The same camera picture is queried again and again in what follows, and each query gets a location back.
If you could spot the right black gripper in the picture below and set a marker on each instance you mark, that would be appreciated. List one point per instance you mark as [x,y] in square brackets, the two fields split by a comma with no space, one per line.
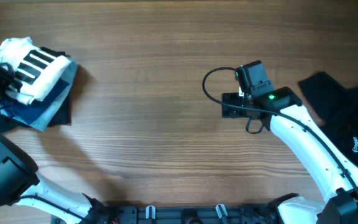
[233,112]

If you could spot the white t-shirt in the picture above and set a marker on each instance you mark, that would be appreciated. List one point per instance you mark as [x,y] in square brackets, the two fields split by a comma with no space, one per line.
[13,51]

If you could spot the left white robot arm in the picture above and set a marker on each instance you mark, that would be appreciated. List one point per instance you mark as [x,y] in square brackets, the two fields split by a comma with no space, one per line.
[21,183]

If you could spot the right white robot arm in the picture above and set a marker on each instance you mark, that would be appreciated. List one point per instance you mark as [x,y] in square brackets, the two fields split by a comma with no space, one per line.
[282,112]

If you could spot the blue folded garment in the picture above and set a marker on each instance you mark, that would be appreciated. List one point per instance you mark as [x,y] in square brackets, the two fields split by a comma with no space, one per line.
[29,113]

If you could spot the grey folded garment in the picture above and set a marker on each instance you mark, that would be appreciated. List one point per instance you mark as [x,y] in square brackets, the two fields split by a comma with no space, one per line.
[51,68]

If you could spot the black folded garment left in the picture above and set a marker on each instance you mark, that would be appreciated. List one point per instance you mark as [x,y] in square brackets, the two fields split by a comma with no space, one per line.
[57,113]

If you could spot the black garment with logo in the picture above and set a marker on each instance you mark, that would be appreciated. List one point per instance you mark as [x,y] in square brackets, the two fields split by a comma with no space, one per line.
[338,108]

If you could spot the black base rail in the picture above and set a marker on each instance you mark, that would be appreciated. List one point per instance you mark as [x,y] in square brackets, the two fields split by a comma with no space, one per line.
[243,214]

